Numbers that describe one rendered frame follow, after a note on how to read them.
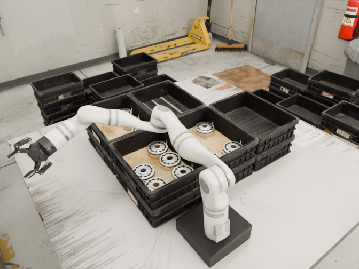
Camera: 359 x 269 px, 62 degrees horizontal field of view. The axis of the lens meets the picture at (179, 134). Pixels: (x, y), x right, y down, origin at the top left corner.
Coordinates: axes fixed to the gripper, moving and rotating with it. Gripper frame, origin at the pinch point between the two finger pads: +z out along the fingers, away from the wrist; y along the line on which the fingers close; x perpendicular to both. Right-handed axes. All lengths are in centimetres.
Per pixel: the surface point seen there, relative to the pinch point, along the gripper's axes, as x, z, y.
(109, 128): 36, -47, 28
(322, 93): 3, -214, 114
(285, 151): -32, -102, 73
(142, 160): 2, -42, 36
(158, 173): -10, -41, 39
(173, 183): -29, -37, 33
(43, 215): 18.9, 6.3, 32.6
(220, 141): -14, -78, 50
